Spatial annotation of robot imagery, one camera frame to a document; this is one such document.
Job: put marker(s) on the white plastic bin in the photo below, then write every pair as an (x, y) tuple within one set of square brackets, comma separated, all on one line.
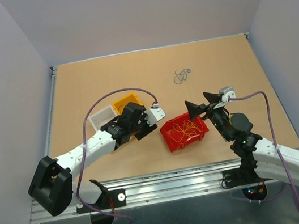
[(102, 117)]

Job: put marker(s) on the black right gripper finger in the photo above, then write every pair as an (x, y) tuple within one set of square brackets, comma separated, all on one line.
[(195, 110), (212, 98)]

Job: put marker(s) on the yellow plastic bin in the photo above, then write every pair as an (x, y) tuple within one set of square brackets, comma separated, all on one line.
[(120, 104)]

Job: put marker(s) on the aluminium frame rail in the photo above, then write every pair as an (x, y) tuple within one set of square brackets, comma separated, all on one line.
[(146, 169)]

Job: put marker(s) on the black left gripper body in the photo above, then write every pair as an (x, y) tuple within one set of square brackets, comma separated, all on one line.
[(142, 129)]

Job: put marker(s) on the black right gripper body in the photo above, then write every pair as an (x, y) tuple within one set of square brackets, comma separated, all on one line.
[(218, 117)]

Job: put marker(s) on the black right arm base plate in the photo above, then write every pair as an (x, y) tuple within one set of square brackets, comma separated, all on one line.
[(239, 176)]

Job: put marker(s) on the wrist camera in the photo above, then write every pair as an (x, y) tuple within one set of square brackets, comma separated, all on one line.
[(154, 114), (226, 94)]

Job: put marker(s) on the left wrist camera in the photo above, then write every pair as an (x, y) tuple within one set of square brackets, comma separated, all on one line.
[(154, 114)]

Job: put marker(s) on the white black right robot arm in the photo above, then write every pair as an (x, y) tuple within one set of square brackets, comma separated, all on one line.
[(260, 158)]

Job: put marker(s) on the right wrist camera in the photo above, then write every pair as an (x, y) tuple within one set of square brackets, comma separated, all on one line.
[(226, 94)]

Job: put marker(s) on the red plastic bin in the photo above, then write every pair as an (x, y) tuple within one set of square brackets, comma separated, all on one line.
[(181, 131)]

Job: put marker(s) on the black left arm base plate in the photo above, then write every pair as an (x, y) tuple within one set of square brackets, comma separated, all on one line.
[(117, 197)]

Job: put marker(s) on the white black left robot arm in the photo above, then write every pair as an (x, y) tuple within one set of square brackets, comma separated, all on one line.
[(54, 185)]

